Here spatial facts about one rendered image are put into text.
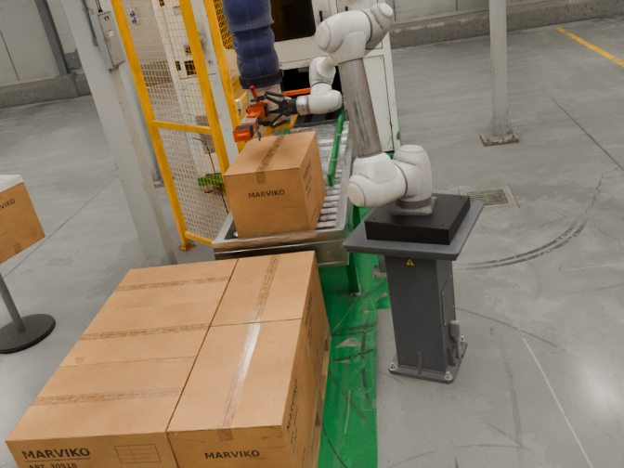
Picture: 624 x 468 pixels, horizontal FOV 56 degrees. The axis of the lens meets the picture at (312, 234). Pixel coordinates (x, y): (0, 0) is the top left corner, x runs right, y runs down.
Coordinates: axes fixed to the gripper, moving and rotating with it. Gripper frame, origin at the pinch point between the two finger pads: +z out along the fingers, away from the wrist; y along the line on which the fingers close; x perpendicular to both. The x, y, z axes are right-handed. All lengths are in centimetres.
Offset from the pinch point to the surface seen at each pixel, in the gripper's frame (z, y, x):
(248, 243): 16, 65, -11
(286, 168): -9.9, 28.7, -5.3
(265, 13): -9.5, -41.8, 21.3
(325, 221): -22, 71, 19
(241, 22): 1.6, -39.9, 15.7
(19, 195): 149, 32, 18
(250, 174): 8.9, 29.4, -4.3
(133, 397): 42, 69, -119
